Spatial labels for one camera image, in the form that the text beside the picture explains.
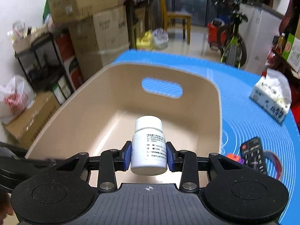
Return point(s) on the wooden chair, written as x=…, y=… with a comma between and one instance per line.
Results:
x=169, y=18

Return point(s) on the clear plastic bag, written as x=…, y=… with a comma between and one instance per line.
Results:
x=160, y=39

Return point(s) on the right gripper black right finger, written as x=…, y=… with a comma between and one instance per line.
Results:
x=185, y=162

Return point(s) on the black remote control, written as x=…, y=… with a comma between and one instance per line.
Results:
x=252, y=153

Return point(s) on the green white carton box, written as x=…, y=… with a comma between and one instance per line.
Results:
x=291, y=52

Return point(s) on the white red plastic bag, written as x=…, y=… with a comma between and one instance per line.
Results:
x=16, y=96

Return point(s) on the black metal shelf rack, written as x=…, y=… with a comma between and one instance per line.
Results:
x=49, y=63

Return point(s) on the floor cardboard box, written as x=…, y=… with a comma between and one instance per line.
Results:
x=26, y=127

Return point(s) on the green black bicycle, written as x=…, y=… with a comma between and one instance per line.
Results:
x=229, y=41

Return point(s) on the large lower cardboard box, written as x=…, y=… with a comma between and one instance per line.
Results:
x=98, y=40

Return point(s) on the blue silicone baking mat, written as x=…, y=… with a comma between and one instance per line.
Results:
x=242, y=118

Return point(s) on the white tissue pack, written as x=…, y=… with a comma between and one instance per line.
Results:
x=273, y=94

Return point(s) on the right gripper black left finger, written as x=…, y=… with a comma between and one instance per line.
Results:
x=111, y=161

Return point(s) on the beige plastic storage bin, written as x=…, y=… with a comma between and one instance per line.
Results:
x=101, y=114

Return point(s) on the red bucket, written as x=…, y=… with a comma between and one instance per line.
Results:
x=213, y=27

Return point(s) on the white pill bottle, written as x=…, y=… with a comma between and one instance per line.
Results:
x=148, y=154

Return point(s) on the yellow detergent jug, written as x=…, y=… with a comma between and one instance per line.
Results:
x=146, y=42

